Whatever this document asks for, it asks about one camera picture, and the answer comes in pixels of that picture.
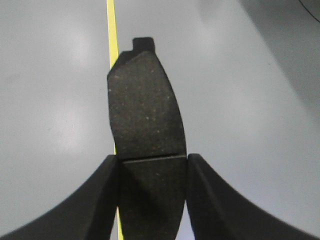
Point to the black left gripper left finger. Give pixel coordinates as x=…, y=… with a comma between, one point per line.
x=87, y=214

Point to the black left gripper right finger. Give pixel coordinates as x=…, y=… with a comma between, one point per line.
x=218, y=212

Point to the brake pad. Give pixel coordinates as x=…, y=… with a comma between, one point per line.
x=150, y=145

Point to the yellow floor tape line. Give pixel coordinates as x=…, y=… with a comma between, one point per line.
x=112, y=38

